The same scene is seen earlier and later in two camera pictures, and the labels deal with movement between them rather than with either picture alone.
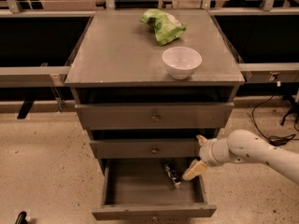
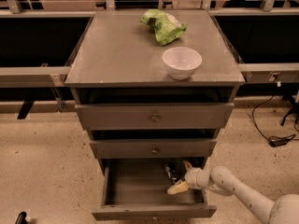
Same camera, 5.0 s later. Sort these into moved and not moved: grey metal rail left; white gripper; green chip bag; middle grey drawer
Moved: white gripper
Not moved: middle grey drawer; grey metal rail left; green chip bag
